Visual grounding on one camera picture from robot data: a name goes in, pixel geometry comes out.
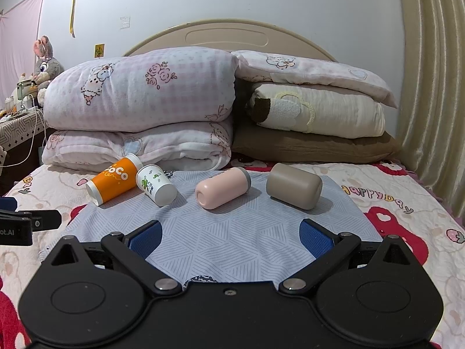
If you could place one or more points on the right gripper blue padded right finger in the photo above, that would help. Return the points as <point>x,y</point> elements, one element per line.
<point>330,252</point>

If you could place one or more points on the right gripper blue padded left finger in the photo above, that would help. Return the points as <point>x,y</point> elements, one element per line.
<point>131,251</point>

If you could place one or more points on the pink cup with grey rim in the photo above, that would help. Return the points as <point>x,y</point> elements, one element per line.
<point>222,188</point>

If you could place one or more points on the beige taupe cup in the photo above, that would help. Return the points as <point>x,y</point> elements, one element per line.
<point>294,186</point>

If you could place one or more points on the white printed paper cup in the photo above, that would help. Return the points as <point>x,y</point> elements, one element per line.
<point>154,183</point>

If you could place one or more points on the orange coco paper cup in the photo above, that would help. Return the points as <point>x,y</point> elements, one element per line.
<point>115,180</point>

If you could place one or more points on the grey patterned cloth mat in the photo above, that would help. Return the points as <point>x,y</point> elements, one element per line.
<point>252,238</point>

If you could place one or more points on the cartoon print bed sheet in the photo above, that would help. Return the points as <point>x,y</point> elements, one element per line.
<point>386,193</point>

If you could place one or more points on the cluttered bedside table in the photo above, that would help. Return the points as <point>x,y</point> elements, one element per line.
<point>21,129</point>

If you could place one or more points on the pink white lower quilt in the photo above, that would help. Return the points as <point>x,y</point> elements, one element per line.
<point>187,146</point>

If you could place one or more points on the brown pillow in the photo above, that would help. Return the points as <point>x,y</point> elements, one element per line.
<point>290,146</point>

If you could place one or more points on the cream embroidered pillow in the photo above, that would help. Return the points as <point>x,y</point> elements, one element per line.
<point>316,109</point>

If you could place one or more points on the pink checked folded quilt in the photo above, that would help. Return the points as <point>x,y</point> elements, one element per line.
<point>143,91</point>

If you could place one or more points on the beige curtain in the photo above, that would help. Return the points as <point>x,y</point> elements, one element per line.
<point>431,116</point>

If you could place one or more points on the grey bunny plush toy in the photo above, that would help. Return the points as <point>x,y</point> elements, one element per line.
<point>47,67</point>

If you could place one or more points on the pink cartoon pillow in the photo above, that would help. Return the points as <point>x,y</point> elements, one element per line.
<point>258,67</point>

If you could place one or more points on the yellow hanging ribbon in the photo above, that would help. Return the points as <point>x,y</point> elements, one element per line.
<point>72,19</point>

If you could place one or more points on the beige bed headboard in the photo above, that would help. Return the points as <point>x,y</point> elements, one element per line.
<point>233,35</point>

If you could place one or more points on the pink wall cloth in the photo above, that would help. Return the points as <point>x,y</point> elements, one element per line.
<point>19,30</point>

